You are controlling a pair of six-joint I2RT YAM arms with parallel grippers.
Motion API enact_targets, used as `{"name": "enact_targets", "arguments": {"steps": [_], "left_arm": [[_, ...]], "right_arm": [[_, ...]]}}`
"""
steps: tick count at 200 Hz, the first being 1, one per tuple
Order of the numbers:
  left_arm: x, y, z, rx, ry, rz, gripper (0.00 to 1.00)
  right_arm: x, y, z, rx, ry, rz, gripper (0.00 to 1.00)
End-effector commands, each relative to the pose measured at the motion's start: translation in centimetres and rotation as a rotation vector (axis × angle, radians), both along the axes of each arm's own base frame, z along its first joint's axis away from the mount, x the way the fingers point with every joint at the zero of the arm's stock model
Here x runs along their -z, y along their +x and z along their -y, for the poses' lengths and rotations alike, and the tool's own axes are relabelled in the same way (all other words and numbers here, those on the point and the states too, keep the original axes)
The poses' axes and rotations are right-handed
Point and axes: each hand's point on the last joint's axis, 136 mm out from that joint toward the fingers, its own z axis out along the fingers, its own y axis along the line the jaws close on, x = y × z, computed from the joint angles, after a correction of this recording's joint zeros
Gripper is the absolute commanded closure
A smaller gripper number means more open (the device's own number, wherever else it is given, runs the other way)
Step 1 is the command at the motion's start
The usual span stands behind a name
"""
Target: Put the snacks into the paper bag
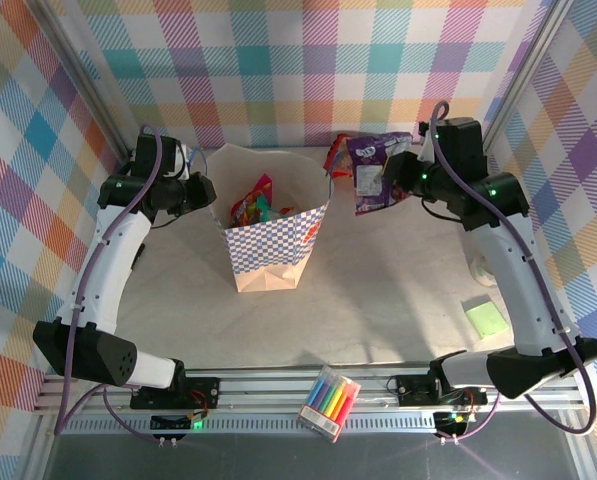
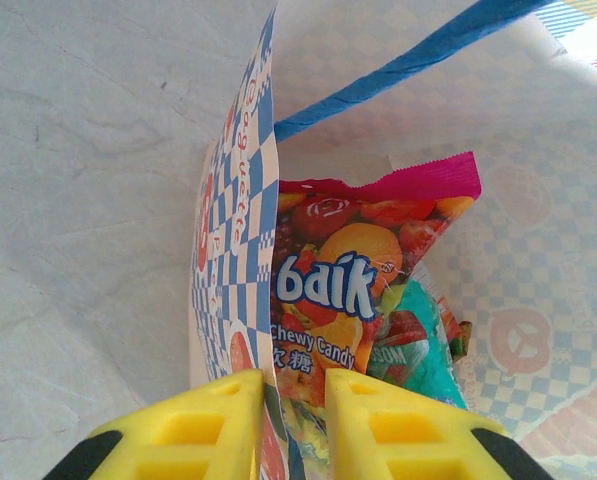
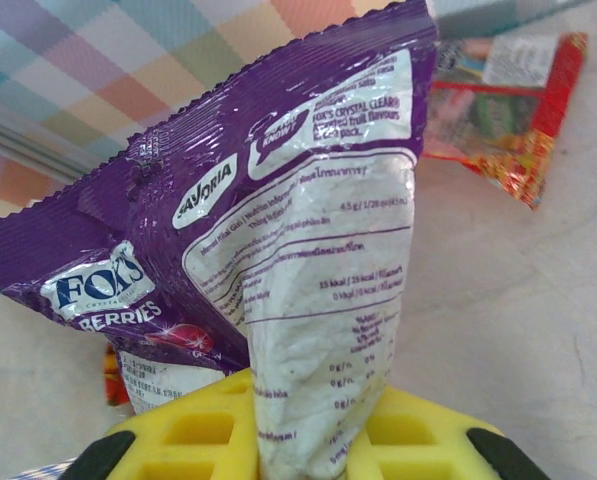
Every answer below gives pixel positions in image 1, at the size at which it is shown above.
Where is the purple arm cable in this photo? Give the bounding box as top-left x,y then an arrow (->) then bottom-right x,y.
431,101 -> 597,444
52,123 -> 163,444

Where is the perforated grey cable duct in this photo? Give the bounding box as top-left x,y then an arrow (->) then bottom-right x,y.
57,416 -> 439,435

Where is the white tape roll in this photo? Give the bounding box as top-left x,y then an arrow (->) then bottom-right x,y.
470,253 -> 497,287

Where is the purple snack bag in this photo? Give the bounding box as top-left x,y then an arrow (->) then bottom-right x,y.
346,131 -> 414,218

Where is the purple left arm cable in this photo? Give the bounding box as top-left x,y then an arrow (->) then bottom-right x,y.
52,123 -> 163,444

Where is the green sticky note pad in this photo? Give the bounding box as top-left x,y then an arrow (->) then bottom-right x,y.
461,298 -> 509,340

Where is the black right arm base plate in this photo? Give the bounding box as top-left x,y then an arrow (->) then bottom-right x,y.
395,373 -> 489,407

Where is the red snack bag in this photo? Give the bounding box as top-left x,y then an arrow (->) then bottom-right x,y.
322,133 -> 357,181

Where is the aluminium frame post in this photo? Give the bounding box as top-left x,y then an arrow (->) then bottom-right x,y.
27,0 -> 132,161
477,0 -> 577,154

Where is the black right controller box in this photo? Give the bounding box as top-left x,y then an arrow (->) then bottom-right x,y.
433,409 -> 474,436

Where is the blue checkered paper bag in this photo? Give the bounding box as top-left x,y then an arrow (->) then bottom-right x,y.
190,142 -> 337,293

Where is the aluminium right frame post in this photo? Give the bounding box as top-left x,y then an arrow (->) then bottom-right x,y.
477,0 -> 577,154

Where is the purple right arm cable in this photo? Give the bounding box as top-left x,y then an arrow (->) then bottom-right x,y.
431,101 -> 597,444

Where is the black controller box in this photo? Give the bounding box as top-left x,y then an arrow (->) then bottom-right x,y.
433,409 -> 474,436
149,413 -> 193,432

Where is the teal snack bag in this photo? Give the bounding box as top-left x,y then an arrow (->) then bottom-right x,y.
255,194 -> 279,219

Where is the black left controller box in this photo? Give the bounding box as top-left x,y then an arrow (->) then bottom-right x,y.
149,413 -> 193,432

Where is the pink-edged fruit balls candy bag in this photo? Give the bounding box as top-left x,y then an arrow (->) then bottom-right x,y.
227,172 -> 297,226

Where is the aluminium left frame post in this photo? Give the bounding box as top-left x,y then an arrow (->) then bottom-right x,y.
27,0 -> 132,161

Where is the aluminium side table rail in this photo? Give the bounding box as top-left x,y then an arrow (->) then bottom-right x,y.
477,144 -> 582,384

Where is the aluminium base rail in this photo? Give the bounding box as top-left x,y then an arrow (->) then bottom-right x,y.
31,366 -> 588,416

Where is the pack of coloured markers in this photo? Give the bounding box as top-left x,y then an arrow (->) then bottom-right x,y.
297,364 -> 363,444

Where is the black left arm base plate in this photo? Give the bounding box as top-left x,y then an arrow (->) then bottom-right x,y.
129,375 -> 223,410

